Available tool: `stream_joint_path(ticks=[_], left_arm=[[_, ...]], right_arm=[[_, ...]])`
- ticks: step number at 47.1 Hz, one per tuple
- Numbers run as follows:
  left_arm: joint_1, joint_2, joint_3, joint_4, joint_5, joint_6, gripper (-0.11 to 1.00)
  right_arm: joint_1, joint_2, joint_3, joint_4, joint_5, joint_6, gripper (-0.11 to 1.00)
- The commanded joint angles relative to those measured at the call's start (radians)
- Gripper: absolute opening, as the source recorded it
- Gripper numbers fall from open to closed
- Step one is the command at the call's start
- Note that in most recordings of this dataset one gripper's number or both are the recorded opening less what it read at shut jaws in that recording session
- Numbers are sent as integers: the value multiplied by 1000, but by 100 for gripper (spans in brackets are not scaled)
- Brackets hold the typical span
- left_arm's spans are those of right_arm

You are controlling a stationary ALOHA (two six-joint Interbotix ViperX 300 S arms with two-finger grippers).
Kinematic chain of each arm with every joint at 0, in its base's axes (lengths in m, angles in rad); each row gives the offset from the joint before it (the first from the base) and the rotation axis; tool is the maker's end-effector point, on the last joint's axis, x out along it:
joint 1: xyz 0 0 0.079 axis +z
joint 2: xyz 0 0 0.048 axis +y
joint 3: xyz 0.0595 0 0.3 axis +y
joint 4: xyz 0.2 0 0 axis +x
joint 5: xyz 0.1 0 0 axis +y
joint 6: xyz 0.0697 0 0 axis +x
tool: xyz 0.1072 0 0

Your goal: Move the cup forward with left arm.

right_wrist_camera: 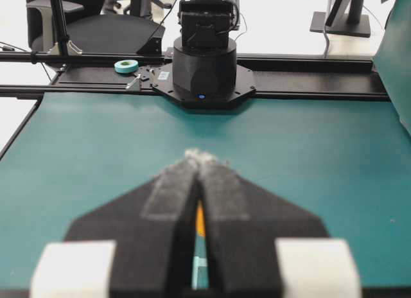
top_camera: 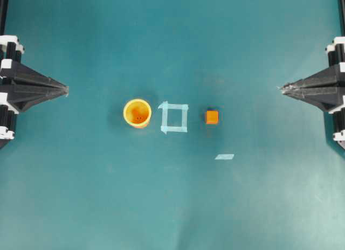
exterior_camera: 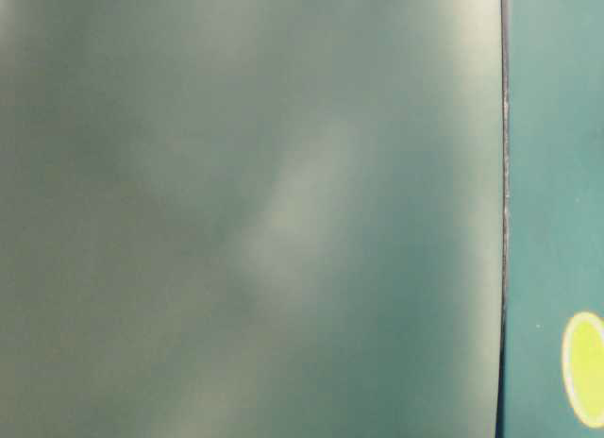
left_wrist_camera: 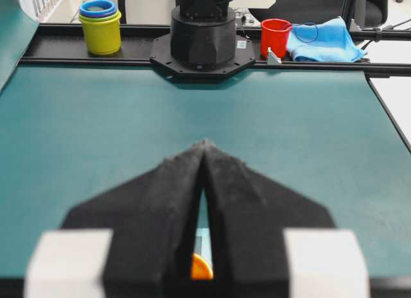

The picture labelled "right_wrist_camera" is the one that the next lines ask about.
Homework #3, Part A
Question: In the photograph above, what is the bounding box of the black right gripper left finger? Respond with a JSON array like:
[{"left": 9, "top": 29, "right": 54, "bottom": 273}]
[{"left": 30, "top": 158, "right": 199, "bottom": 297}]

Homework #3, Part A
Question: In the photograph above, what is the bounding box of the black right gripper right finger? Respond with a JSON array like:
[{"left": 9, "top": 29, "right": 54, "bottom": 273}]
[{"left": 197, "top": 153, "right": 362, "bottom": 297}]

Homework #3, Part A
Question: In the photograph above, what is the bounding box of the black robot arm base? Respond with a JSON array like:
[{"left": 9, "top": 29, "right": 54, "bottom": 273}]
[{"left": 152, "top": 0, "right": 256, "bottom": 109}]

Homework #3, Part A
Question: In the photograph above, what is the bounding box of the orange object under gripper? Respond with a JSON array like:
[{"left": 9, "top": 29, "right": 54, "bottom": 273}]
[{"left": 196, "top": 201, "right": 206, "bottom": 238}]

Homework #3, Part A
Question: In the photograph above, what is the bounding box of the teal tape roll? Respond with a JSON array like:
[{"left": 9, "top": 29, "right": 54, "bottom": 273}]
[{"left": 114, "top": 60, "right": 139, "bottom": 74}]

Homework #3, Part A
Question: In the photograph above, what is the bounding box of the black office chair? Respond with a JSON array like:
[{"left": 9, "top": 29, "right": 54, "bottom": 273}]
[{"left": 26, "top": 0, "right": 165, "bottom": 55}]

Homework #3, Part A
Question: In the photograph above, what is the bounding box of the black monitor stand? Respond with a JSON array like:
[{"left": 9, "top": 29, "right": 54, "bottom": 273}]
[{"left": 310, "top": 0, "right": 371, "bottom": 38}]

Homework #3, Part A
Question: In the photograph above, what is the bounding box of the black aluminium frame rail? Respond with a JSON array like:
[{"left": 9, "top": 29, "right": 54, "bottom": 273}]
[{"left": 1, "top": 51, "right": 390, "bottom": 101}]

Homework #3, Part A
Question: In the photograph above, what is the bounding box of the black vertical frame post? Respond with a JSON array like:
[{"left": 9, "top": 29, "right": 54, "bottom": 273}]
[{"left": 50, "top": 0, "right": 69, "bottom": 56}]

